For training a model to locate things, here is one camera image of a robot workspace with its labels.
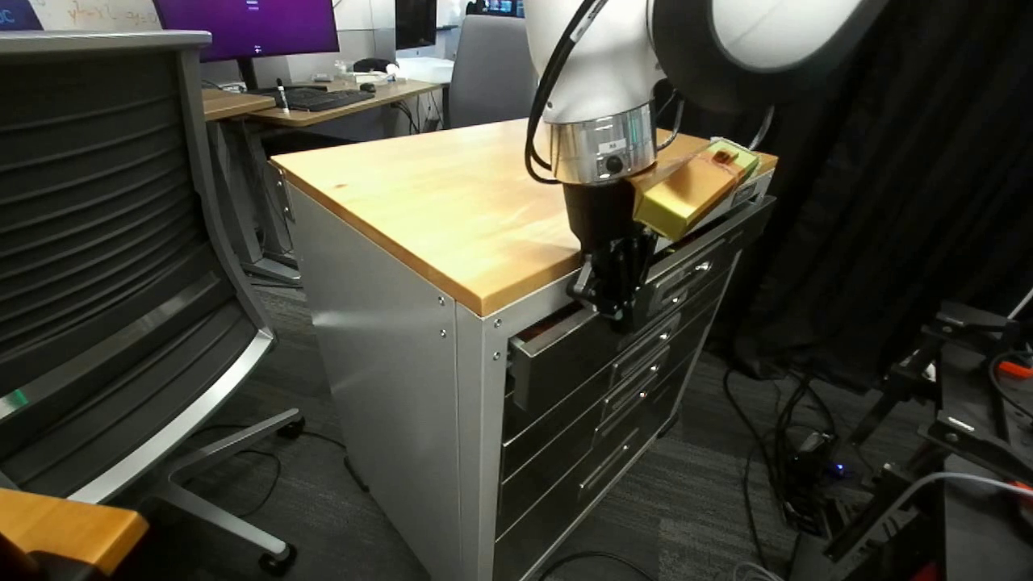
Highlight long wooden office desk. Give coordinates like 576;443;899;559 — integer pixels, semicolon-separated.
205;82;434;130

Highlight purple screen computer monitor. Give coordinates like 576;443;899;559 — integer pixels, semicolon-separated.
154;0;339;60

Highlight grey mesh office chair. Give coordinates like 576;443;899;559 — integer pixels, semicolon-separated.
0;31;305;574

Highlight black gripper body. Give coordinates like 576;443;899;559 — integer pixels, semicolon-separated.
565;181;657;313

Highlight black keyboard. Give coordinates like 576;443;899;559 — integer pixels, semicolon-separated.
285;86;372;113

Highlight wooden side table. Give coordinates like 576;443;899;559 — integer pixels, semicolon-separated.
0;488;148;579

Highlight grey top drawer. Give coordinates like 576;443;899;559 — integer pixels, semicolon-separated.
506;197;775;418

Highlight grey tool cabinet wooden top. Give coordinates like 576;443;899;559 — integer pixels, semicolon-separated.
269;113;782;581

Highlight black floor cables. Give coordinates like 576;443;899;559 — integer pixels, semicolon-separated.
721;366;867;562

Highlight yellow sponge block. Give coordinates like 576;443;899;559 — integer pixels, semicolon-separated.
633;140;763;242

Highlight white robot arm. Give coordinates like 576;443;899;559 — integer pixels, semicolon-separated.
523;0;887;328

